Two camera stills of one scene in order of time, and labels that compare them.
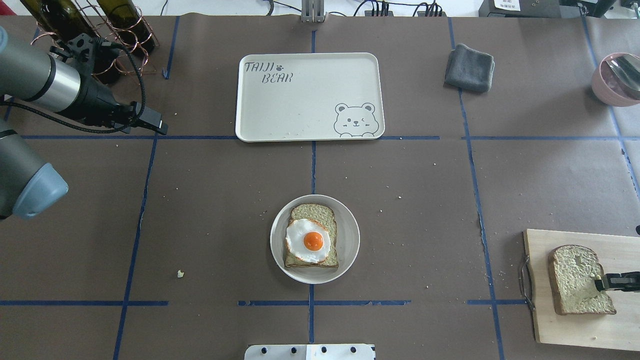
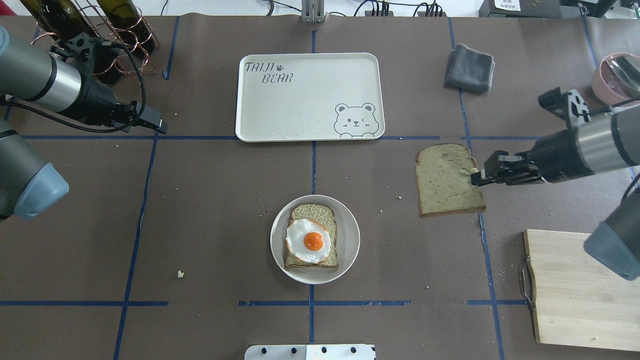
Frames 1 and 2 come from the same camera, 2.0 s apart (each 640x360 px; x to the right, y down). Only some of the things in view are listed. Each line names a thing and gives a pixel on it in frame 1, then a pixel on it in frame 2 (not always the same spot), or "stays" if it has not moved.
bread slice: x=573 y=270 → x=444 y=180
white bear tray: x=308 y=96 stays
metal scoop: x=628 y=66 stays
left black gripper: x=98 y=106 stays
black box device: x=520 y=8 stays
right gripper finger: x=628 y=281 → x=557 y=157
